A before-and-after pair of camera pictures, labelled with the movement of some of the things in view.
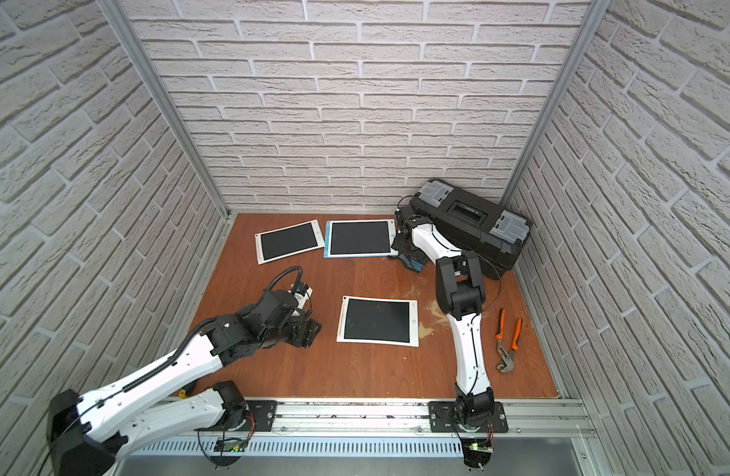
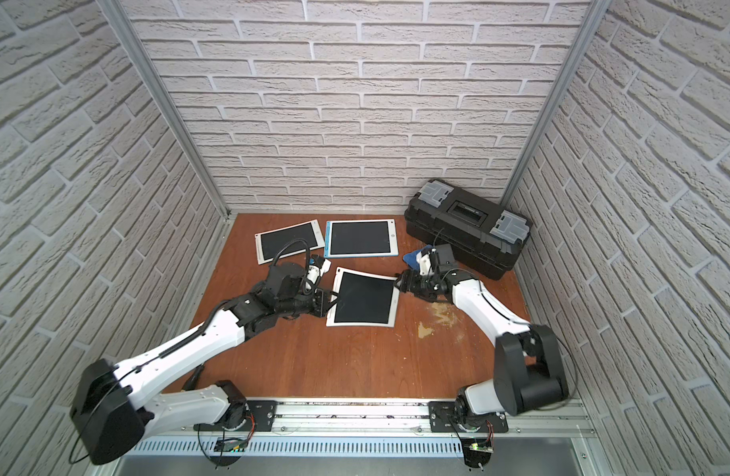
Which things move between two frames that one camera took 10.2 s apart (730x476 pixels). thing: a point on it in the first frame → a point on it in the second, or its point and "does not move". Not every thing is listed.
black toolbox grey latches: x=470 y=223 does not move
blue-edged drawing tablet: x=359 y=238 does not move
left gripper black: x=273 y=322 → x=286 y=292
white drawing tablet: x=378 y=321 → x=366 y=299
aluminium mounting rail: x=402 y=417 does not move
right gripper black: x=400 y=242 → x=412 y=283
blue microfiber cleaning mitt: x=418 y=266 does not move
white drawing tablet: x=286 y=242 does not move
